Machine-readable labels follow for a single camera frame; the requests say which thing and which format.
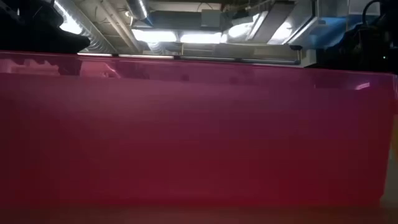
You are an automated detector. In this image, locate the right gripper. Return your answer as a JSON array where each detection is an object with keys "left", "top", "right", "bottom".
[{"left": 317, "top": 9, "right": 398, "bottom": 75}]

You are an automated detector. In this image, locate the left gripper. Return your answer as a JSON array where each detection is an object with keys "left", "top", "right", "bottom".
[{"left": 0, "top": 0, "right": 91, "bottom": 54}]

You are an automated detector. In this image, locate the red plastic bin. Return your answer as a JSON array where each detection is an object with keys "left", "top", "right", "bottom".
[{"left": 0, "top": 50, "right": 398, "bottom": 208}]

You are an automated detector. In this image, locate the ceiling light panel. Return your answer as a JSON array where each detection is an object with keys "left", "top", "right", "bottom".
[
  {"left": 179, "top": 32, "right": 223, "bottom": 44},
  {"left": 132, "top": 29, "right": 178, "bottom": 44}
]

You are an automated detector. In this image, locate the grey ceiling box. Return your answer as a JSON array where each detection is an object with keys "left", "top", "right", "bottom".
[{"left": 201, "top": 9, "right": 222, "bottom": 28}]

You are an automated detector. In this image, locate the large silver ventilation duct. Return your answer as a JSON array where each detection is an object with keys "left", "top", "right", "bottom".
[{"left": 52, "top": 0, "right": 118, "bottom": 54}]

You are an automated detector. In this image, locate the silver rectangular air duct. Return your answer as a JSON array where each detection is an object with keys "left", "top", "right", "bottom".
[{"left": 267, "top": 0, "right": 318, "bottom": 47}]

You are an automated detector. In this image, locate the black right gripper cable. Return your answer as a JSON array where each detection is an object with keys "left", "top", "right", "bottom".
[{"left": 361, "top": 0, "right": 385, "bottom": 19}]

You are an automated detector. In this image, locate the small silver round duct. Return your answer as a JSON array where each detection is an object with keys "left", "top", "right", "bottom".
[{"left": 126, "top": 0, "right": 150, "bottom": 20}]

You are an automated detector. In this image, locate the dark ceiling duct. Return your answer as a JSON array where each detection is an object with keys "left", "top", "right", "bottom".
[{"left": 149, "top": 11, "right": 233, "bottom": 32}]

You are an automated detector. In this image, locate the long ceiling tube rail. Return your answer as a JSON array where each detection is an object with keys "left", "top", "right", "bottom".
[{"left": 77, "top": 52, "right": 302, "bottom": 66}]

